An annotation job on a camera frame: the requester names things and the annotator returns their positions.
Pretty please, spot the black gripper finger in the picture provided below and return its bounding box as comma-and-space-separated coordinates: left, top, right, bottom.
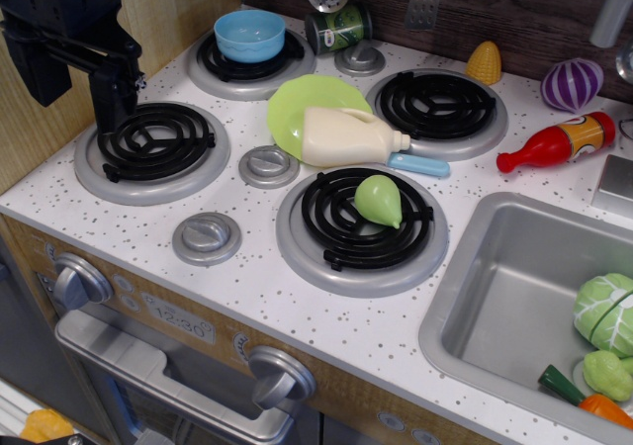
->
89, 66, 143, 134

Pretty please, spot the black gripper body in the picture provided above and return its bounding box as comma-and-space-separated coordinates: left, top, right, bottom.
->
1, 0, 143, 108

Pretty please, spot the green toy pear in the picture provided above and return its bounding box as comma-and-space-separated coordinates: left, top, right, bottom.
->
354, 175, 403, 229

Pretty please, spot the blue plastic bowl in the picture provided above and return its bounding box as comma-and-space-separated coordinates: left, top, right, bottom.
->
214, 9, 286, 63

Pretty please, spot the front left black burner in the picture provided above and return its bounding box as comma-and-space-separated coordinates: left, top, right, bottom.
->
74, 102, 230, 207

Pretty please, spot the black burner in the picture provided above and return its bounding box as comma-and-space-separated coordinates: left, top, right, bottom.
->
74, 102, 230, 207
186, 30, 317, 102
366, 69, 508, 162
276, 167, 449, 298

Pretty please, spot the back left black burner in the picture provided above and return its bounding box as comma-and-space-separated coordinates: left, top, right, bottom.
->
186, 30, 317, 102

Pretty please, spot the light green plate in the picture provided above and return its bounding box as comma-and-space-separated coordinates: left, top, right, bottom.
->
267, 74, 373, 159

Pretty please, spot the silver stove knob middle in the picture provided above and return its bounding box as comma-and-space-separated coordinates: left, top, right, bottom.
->
238, 145, 300, 189

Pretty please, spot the silver stove knob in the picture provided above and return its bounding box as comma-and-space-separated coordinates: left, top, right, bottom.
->
238, 145, 300, 189
172, 212, 242, 267
334, 40, 386, 76

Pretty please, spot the silver stove knob front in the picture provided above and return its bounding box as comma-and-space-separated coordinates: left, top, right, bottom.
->
172, 212, 242, 267

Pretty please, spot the left silver oven dial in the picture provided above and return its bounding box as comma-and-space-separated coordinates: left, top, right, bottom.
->
52, 252, 114, 311

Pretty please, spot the silver oven dial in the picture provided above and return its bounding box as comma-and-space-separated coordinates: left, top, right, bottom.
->
248, 345, 317, 409
52, 252, 114, 311

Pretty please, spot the green toy can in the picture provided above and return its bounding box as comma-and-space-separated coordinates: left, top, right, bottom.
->
304, 3, 373, 55

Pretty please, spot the cream toy milk jug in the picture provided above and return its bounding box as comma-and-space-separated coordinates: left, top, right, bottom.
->
301, 107, 410, 167

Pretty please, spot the silver stove knob back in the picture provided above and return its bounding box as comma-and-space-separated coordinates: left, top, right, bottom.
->
334, 40, 386, 76

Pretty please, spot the oven clock display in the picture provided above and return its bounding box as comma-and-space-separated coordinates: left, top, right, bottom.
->
141, 293, 216, 345

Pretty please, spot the front right black burner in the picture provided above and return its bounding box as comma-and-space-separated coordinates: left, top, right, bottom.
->
276, 167, 449, 298

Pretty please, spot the right silver oven dial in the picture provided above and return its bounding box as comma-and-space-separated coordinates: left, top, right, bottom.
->
248, 345, 317, 409

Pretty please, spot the back right black burner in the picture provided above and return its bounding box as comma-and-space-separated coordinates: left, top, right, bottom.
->
366, 69, 508, 162

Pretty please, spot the yellow toy on floor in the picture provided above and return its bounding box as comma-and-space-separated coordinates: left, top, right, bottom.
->
19, 409, 74, 444

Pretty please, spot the yellow toy corn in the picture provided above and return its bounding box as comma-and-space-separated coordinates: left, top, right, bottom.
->
465, 41, 502, 85

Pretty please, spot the red toy ketchup bottle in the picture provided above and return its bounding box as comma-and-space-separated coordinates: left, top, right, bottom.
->
496, 112, 616, 173

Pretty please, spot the silver sink basin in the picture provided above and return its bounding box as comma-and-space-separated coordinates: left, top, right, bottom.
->
419, 193, 632, 422

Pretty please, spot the purple toy onion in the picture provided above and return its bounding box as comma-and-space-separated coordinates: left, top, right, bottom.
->
540, 58, 604, 113

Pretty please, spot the silver faucet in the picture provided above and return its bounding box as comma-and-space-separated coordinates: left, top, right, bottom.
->
589, 0, 632, 84

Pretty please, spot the silver faucet base block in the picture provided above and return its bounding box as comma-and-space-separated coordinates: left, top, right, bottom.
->
591, 154, 633, 219

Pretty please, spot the green toy cabbage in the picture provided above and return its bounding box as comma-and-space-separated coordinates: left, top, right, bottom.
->
573, 273, 632, 358

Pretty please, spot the small green toy vegetable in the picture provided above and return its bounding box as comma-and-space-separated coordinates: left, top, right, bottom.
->
583, 350, 632, 401

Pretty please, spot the orange toy carrot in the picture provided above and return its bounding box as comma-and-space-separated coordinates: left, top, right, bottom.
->
538, 365, 632, 429

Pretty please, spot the silver oven door handle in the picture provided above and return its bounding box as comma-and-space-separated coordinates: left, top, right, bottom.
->
55, 311, 301, 444

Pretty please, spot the blue toy knife handle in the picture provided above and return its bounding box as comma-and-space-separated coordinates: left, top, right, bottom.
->
387, 153, 450, 177

